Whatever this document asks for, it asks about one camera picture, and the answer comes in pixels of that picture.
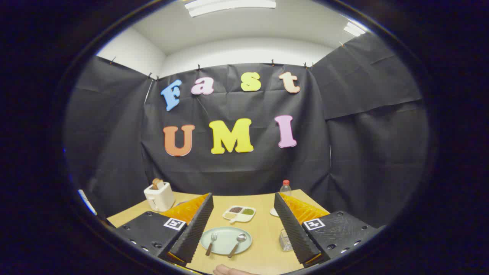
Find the small ceiling light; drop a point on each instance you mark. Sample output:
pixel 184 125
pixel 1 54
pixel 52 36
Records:
pixel 353 29

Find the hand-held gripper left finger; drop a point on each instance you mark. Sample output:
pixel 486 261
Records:
pixel 195 233

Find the white divided dish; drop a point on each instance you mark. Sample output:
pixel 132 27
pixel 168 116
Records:
pixel 244 218

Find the long ceiling light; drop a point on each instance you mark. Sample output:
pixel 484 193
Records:
pixel 229 5

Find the dark brown beans pile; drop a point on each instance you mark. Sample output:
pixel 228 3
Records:
pixel 236 209

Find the pale green plate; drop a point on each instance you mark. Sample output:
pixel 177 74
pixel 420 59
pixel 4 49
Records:
pixel 225 238

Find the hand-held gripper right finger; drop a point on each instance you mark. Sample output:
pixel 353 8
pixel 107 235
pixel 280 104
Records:
pixel 294 233

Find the white toaster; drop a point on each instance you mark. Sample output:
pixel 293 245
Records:
pixel 160 198

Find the green beans pile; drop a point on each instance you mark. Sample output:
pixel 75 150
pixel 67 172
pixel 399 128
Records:
pixel 248 211

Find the white square coaster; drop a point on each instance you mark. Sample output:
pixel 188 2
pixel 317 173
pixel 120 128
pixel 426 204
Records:
pixel 273 212

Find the black backdrop cloth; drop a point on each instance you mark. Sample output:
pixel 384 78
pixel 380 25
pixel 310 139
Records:
pixel 229 172

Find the brown bread slice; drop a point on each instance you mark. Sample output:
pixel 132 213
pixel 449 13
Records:
pixel 157 183

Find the clear plastic water bottle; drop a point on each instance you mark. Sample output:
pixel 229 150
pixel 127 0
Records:
pixel 285 189

